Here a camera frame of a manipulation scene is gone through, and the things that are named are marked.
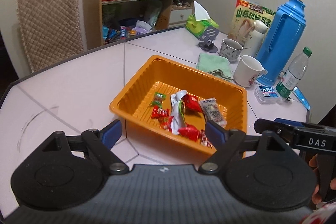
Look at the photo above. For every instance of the wooden shelf unit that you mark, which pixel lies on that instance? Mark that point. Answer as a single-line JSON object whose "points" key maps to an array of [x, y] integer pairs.
{"points": [[173, 13]]}

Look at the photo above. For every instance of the white insulated bottle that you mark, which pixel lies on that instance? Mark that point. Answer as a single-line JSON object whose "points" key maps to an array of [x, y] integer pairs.
{"points": [[255, 38]]}

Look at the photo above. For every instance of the green folded cloth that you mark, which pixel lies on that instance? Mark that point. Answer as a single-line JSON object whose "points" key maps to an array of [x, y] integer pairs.
{"points": [[215, 65]]}

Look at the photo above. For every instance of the clear toothpick box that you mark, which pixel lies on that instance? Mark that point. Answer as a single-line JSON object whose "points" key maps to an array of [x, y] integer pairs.
{"points": [[266, 95]]}

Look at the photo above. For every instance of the grey patterned mug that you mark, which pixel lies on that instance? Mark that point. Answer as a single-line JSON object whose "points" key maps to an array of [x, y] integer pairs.
{"points": [[230, 49]]}

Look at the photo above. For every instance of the green candy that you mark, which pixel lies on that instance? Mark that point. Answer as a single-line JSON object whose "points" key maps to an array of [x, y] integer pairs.
{"points": [[158, 99]]}

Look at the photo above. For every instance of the white cartoon mug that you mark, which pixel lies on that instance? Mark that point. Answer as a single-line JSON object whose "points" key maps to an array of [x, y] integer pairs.
{"points": [[248, 71]]}

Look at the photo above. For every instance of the small red snack bar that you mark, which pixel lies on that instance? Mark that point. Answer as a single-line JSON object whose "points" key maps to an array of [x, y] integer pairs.
{"points": [[159, 112]]}

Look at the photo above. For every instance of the green tissue box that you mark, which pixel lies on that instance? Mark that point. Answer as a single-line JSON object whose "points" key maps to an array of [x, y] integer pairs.
{"points": [[199, 21]]}

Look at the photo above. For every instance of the red twist-wrapped candy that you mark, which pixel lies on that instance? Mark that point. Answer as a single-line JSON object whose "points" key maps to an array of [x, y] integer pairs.
{"points": [[204, 141]]}

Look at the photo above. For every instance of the red crinkled candy pack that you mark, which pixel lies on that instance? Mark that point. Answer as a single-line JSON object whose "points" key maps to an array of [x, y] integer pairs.
{"points": [[166, 124]]}

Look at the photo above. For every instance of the grey clear nut packet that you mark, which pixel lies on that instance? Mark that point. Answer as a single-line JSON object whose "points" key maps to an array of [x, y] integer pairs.
{"points": [[212, 112]]}

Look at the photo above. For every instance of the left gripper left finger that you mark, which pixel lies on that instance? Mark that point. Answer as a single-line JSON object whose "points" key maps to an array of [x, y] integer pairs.
{"points": [[98, 145]]}

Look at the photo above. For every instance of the clear water bottle green cap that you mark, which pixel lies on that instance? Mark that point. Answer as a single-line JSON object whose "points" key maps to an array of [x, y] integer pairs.
{"points": [[293, 74]]}

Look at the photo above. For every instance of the beige quilted chair far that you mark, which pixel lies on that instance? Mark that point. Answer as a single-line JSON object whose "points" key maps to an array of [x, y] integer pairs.
{"points": [[50, 31]]}

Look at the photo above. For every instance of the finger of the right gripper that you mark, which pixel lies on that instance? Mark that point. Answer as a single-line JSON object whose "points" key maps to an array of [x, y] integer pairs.
{"points": [[288, 122], [285, 132]]}

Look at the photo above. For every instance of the person's right hand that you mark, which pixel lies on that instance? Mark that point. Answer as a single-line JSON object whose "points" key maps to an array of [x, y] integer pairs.
{"points": [[316, 197]]}

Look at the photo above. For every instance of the red double-happiness candy pack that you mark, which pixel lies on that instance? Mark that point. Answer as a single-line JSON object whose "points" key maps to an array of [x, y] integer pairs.
{"points": [[190, 132]]}

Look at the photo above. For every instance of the walnut snack bag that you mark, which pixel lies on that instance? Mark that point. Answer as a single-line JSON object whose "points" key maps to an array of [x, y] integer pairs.
{"points": [[246, 13]]}

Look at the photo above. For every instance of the silver foil snack packet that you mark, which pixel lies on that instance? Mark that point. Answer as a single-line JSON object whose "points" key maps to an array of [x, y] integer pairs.
{"points": [[176, 112]]}

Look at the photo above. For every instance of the orange plastic tray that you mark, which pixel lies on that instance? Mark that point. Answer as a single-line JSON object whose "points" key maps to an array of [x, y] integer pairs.
{"points": [[166, 76]]}

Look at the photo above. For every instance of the blue flat box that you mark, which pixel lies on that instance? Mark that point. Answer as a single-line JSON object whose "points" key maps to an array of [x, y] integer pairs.
{"points": [[301, 98]]}

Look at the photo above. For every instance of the grey phone stand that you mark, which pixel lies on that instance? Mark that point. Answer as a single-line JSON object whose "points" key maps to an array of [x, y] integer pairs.
{"points": [[207, 39]]}

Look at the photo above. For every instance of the blue thermos jug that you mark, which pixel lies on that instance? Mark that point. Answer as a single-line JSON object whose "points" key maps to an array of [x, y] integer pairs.
{"points": [[282, 38]]}

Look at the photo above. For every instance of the red snack packet with pictures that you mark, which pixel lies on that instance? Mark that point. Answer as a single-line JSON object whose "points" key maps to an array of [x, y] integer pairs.
{"points": [[191, 103]]}

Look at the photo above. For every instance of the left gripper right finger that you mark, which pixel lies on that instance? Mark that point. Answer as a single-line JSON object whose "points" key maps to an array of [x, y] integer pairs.
{"points": [[227, 144]]}

